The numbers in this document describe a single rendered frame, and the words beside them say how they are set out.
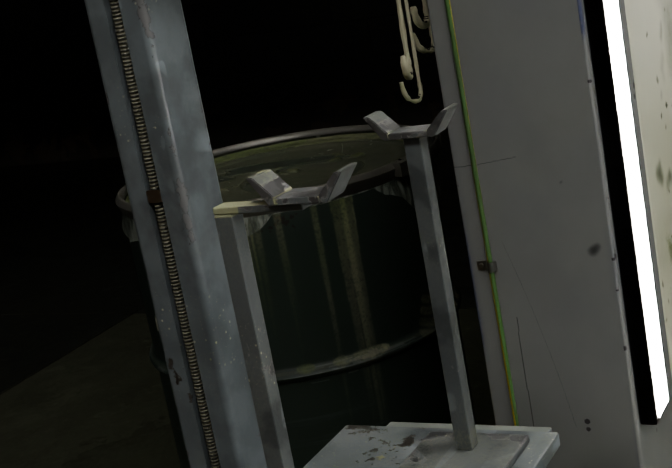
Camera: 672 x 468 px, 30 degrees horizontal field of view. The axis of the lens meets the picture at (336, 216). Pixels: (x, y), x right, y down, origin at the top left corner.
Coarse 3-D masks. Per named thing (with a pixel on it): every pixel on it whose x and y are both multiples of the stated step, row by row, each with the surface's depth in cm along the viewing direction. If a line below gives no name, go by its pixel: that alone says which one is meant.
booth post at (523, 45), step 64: (512, 0) 139; (576, 0) 136; (448, 64) 144; (512, 64) 141; (576, 64) 138; (448, 128) 147; (512, 128) 143; (576, 128) 140; (512, 192) 146; (576, 192) 142; (512, 256) 148; (576, 256) 144; (512, 320) 150; (576, 320) 147; (576, 384) 149; (576, 448) 152; (640, 448) 148
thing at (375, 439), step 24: (360, 432) 124; (384, 432) 123; (408, 432) 122; (480, 432) 119; (504, 432) 118; (528, 432) 117; (552, 432) 116; (336, 456) 120; (360, 456) 119; (384, 456) 118; (528, 456) 113; (552, 456) 115
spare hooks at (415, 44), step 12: (396, 0) 149; (408, 12) 150; (408, 24) 150; (420, 24) 152; (420, 48) 153; (432, 48) 154; (408, 60) 150; (408, 72) 148; (420, 84) 152; (408, 96) 150; (420, 96) 152
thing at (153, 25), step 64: (128, 0) 101; (128, 64) 103; (192, 64) 106; (128, 128) 105; (192, 128) 106; (128, 192) 107; (192, 192) 106; (192, 256) 106; (192, 320) 108; (192, 384) 111; (192, 448) 112; (256, 448) 112
